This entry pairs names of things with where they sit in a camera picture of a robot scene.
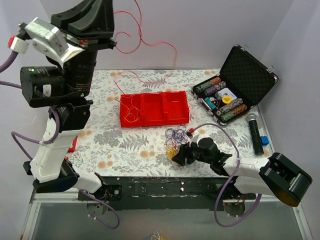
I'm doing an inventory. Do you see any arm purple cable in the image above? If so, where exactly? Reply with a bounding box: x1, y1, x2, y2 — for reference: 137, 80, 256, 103
193, 122, 262, 228
0, 48, 121, 230

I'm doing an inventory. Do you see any red plastic bin right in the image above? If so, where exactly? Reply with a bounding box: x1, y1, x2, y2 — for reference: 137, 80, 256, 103
164, 91, 190, 125

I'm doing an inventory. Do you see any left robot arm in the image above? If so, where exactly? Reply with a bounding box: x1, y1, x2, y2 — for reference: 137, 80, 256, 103
20, 0, 116, 200

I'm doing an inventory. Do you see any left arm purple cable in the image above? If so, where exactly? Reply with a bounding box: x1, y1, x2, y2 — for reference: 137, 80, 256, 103
0, 48, 121, 230

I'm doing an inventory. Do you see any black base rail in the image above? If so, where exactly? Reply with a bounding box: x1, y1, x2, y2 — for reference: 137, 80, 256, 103
77, 176, 251, 212

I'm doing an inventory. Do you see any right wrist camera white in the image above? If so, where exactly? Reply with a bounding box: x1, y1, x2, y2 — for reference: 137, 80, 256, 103
186, 128, 200, 146

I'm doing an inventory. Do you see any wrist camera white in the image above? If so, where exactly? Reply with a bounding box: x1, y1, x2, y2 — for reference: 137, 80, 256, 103
186, 128, 200, 146
7, 17, 84, 64

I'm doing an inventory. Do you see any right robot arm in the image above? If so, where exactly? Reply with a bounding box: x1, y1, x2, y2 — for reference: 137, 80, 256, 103
172, 137, 313, 207

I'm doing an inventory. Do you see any red white window brick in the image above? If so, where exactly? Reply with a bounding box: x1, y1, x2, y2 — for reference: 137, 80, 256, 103
68, 136, 78, 153

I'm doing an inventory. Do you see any red plastic bin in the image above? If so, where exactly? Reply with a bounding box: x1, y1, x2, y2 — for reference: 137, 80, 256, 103
164, 91, 190, 125
119, 94, 143, 128
141, 92, 165, 127

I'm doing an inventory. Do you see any black poker chip case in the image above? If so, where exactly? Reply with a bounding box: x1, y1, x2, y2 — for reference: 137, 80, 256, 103
191, 44, 279, 126

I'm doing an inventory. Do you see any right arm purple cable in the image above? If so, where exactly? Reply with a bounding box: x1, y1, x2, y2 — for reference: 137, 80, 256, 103
193, 122, 262, 228

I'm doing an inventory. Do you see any blue toy block right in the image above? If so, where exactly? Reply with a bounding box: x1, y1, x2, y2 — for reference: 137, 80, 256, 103
260, 135, 270, 146

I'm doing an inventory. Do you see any red plastic bin middle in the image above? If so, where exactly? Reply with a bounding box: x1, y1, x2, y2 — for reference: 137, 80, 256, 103
141, 92, 165, 127

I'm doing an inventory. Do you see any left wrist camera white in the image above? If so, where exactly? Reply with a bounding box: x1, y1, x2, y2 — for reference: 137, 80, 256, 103
7, 17, 84, 64

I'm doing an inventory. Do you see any black microphone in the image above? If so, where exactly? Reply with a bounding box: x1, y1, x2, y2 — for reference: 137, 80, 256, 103
246, 113, 264, 156

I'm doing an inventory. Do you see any red plastic bin left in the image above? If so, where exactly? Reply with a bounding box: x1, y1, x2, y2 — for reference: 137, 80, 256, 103
119, 94, 143, 128

